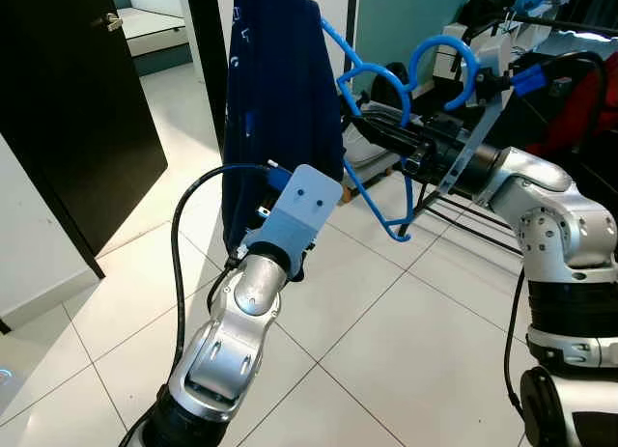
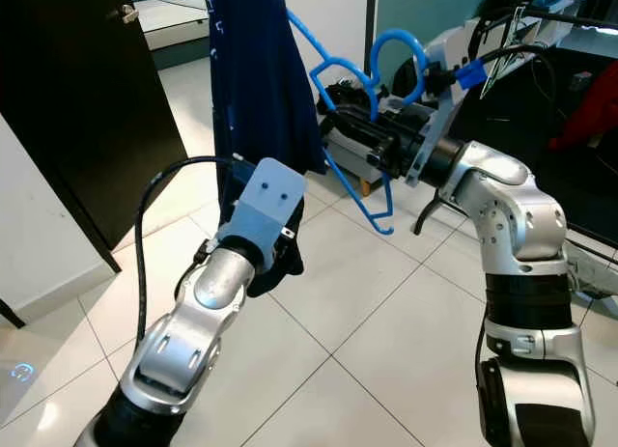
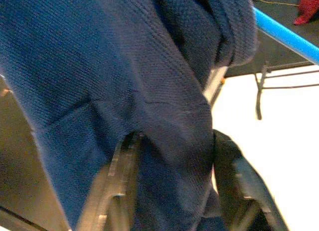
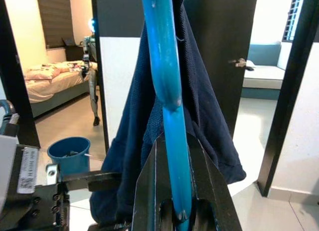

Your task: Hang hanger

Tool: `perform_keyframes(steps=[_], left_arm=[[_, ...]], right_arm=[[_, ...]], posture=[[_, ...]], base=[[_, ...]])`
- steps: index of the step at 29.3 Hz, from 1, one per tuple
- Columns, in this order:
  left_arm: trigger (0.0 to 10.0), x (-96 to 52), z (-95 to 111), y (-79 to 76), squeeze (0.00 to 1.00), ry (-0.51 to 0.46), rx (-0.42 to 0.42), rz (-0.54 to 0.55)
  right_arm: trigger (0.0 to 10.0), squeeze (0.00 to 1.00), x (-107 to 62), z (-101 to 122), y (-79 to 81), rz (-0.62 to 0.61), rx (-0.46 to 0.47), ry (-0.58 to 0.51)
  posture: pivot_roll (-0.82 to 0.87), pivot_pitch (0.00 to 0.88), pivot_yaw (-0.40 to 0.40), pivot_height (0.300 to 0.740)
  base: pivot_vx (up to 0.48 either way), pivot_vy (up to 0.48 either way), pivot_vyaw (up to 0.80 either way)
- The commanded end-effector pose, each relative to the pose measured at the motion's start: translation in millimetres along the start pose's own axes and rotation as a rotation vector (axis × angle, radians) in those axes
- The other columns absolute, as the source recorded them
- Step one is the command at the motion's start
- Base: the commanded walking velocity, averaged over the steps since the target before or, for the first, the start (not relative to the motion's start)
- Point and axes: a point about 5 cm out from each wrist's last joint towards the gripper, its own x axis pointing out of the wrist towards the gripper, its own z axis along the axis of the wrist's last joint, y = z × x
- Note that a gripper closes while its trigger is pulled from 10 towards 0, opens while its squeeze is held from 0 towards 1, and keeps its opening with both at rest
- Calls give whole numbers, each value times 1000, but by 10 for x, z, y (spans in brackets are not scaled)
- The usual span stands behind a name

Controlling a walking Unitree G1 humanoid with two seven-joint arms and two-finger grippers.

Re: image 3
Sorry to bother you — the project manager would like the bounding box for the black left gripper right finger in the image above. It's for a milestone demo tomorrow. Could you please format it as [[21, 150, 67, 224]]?
[[212, 130, 288, 231]]

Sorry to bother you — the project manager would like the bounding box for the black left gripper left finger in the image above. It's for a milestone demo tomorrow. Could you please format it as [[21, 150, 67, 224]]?
[[77, 132, 143, 231]]

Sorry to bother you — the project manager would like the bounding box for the navy blue knit garment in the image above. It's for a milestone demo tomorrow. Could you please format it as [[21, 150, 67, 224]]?
[[0, 0, 260, 231]]

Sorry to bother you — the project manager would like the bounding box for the blue plastic hanger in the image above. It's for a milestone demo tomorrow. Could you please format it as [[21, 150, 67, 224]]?
[[251, 6, 319, 66]]

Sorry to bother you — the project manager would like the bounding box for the black metal clothes rack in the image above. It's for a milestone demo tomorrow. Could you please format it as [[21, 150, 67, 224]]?
[[254, 61, 319, 121]]

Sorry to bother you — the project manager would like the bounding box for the dark carpet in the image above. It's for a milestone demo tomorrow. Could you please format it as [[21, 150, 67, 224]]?
[[224, 0, 319, 78]]

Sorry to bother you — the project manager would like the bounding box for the red cloth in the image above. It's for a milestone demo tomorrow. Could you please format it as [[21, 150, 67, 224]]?
[[293, 0, 319, 26]]

